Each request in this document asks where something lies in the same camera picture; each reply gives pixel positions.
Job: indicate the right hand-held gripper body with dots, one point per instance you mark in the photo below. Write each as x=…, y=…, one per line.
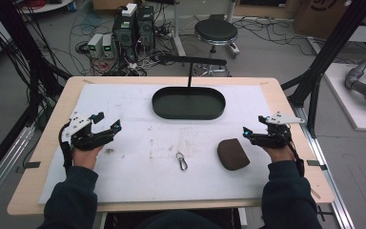
x=274, y=138

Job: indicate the person's left hand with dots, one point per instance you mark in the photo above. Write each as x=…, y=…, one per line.
x=84, y=158

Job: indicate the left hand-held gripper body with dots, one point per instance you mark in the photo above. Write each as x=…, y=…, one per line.
x=82, y=138

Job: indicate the black T-shaped stand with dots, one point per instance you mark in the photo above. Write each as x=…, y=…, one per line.
x=190, y=60

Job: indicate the white platform board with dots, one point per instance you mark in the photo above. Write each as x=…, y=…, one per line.
x=346, y=95

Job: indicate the person's torso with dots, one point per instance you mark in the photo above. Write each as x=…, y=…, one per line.
x=174, y=221

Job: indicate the grey bench power supply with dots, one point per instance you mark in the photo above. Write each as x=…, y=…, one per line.
x=107, y=46
x=94, y=44

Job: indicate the black oval tray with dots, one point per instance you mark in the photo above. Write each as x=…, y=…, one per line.
x=188, y=105

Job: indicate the metal carabiner keyring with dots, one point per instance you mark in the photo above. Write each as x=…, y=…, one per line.
x=181, y=161

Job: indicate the cardboard box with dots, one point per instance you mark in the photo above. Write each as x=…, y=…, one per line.
x=324, y=16

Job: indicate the white power adapter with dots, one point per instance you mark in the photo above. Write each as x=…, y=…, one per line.
x=129, y=9

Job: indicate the black round stool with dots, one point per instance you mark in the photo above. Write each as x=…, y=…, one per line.
x=216, y=31

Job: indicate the black frame post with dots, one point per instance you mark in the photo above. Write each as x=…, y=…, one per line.
x=327, y=54
x=22, y=47

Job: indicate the black tape strip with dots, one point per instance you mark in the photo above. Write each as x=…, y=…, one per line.
x=316, y=164
x=31, y=165

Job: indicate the white table mat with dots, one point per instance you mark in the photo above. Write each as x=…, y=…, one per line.
x=146, y=171

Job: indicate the aluminium rail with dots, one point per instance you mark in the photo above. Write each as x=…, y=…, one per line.
x=3, y=165
x=327, y=178

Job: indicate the brown pouch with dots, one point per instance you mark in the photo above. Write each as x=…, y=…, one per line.
x=232, y=155

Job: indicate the person's right hand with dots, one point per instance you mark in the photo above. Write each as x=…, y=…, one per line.
x=281, y=154

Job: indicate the black computer tower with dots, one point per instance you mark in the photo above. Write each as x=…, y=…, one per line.
x=146, y=28
x=125, y=35

